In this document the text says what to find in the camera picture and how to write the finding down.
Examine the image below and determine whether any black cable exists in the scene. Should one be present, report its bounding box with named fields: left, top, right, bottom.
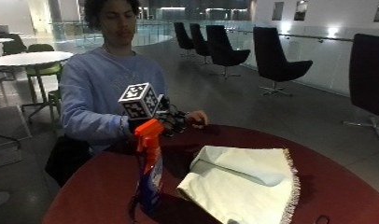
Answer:
left=127, top=192, right=142, bottom=224

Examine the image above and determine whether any white marker cube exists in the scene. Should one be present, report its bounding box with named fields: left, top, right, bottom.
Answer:
left=118, top=81, right=160, bottom=120

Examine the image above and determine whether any black swivel chair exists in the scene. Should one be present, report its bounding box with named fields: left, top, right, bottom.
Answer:
left=341, top=33, right=379, bottom=142
left=204, top=24, right=252, bottom=79
left=172, top=21, right=197, bottom=59
left=188, top=22, right=213, bottom=65
left=252, top=26, right=313, bottom=97

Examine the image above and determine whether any the person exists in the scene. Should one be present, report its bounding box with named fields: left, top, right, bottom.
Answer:
left=58, top=0, right=170, bottom=156

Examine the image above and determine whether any glass balustrade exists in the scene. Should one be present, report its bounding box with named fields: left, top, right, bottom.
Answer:
left=50, top=20, right=174, bottom=45

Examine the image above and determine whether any cream fringed cloth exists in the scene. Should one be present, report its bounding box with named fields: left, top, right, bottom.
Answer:
left=176, top=145, right=301, bottom=224

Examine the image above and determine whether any black seat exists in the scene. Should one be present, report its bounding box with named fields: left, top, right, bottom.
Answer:
left=43, top=134, right=92, bottom=189

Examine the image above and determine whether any green chair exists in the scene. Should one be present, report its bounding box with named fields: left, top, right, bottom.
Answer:
left=25, top=43, right=65, bottom=104
left=46, top=89, right=63, bottom=123

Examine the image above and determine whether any metal wall handrail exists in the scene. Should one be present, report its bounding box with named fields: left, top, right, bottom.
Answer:
left=224, top=28, right=354, bottom=44

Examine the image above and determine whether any blue spray bottle orange trigger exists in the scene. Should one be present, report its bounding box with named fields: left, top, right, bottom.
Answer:
left=131, top=118, right=166, bottom=217

